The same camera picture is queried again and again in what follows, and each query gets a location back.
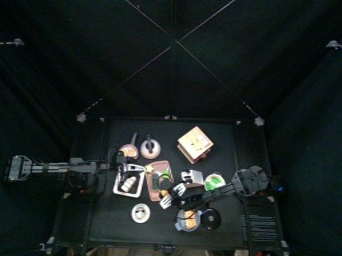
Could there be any white toy bottle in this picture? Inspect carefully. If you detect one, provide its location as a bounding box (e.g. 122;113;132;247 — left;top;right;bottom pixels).
120;176;139;194

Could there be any grey toy pot with food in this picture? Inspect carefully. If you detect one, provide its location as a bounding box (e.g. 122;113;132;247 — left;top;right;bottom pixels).
174;208;203;233

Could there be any white round toy plate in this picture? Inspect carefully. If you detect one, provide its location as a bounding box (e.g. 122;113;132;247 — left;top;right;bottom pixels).
130;203;153;224

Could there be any silver frame clamp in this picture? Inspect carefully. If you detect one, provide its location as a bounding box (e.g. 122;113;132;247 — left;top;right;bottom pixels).
0;37;27;48
325;39;342;50

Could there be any pink toy cutting board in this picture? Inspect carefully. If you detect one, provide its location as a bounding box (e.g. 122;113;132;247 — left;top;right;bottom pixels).
143;159;177;203

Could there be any black round lid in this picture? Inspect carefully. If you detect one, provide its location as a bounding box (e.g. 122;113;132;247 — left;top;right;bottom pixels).
201;207;222;232

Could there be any green toy vegetable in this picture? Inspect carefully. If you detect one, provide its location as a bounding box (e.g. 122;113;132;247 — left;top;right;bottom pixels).
158;169;174;181

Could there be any white grey toy cube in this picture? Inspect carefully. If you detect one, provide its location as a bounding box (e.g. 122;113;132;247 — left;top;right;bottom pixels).
181;169;206;186

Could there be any bowl with green inside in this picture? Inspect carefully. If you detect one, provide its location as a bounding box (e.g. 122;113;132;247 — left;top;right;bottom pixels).
203;171;227;192

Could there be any small pink toy frying pan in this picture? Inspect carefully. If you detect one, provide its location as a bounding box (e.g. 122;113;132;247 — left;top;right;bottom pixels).
118;131;142;160

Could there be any white rectangular tray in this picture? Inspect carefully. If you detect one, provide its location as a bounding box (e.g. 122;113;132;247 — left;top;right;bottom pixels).
111;169;147;199

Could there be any wooden toy toaster box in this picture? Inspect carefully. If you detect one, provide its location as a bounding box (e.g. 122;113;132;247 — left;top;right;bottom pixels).
175;125;215;165

